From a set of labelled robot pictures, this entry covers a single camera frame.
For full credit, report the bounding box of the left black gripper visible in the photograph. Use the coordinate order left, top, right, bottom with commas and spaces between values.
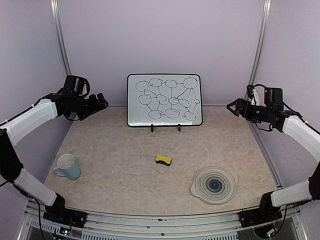
67, 92, 109, 120

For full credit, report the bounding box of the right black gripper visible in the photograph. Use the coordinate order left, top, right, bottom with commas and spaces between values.
228, 97, 273, 123

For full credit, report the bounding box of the white whiteboard black frame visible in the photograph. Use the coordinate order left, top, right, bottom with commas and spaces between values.
126, 73, 203, 127

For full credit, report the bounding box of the yellow black sponge eraser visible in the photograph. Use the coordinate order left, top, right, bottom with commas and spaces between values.
155, 154, 172, 166

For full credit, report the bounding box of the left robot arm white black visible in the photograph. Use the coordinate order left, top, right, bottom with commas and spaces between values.
0, 75, 109, 223

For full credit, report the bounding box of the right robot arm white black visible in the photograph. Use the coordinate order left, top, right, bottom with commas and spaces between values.
226, 85, 320, 222

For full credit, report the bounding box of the light blue mug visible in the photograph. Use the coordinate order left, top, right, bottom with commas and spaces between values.
52, 153, 81, 181

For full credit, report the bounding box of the clear plate spiral pattern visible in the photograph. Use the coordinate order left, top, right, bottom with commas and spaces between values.
190, 166, 238, 205

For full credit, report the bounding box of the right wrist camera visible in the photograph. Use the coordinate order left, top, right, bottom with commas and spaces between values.
246, 84, 260, 106

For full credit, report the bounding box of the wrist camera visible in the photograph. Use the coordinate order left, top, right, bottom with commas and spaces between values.
62, 75, 91, 98
246, 84, 260, 106

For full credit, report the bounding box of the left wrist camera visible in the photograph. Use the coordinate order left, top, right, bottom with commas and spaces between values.
62, 75, 91, 98

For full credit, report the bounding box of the right aluminium corner post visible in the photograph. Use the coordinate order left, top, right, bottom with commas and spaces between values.
248, 0, 272, 85

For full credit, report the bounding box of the aluminium corner post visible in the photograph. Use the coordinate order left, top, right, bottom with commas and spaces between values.
248, 0, 272, 85
50, 0, 72, 75

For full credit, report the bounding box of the left aluminium corner post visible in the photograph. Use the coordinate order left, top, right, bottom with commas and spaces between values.
50, 0, 72, 75

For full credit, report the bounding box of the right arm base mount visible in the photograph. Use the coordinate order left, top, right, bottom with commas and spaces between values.
239, 207, 282, 228

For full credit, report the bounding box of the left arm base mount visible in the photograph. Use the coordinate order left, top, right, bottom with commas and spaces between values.
43, 208, 88, 229

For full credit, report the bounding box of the aluminium front rail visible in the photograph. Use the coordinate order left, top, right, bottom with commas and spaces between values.
17, 200, 310, 240

